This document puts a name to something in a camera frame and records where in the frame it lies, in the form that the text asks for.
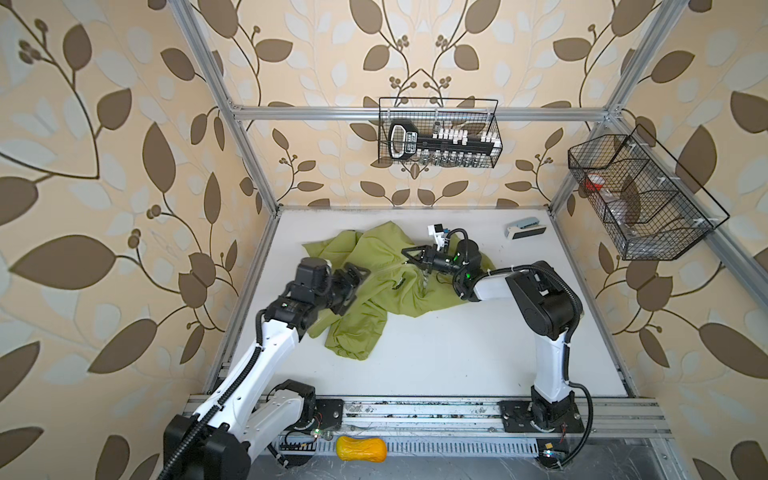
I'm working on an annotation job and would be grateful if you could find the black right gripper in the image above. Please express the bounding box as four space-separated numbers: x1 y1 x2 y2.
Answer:
402 245 465 281

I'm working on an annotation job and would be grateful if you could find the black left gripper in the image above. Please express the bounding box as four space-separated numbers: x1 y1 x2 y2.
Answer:
311 260 370 312

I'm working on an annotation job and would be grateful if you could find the green zip-up hooded jacket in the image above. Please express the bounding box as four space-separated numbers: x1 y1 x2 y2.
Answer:
303 222 464 360

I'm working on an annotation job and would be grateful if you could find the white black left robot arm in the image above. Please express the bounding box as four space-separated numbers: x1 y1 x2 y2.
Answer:
159 257 371 479

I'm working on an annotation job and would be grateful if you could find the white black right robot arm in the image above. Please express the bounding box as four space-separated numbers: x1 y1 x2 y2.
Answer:
401 239 584 432

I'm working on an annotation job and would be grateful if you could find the light blue white stapler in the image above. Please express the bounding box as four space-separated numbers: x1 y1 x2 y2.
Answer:
505 217 546 240

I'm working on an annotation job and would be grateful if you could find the red capped bottle in basket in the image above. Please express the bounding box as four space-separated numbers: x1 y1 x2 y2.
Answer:
583 174 605 194

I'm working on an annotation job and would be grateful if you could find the black wire basket back wall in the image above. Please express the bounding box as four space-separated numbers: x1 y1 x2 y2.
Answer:
378 96 504 169

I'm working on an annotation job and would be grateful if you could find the black wire basket wall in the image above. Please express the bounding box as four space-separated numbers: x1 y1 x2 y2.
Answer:
568 124 730 261
378 96 504 169

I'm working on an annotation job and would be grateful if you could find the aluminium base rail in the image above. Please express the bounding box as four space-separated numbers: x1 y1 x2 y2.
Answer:
185 392 673 460

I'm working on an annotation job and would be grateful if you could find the black wire basket right wall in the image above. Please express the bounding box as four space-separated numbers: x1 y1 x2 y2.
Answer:
568 124 730 261

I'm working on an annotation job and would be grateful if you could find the aluminium frame strut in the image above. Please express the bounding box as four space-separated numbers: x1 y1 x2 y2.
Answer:
169 0 279 217

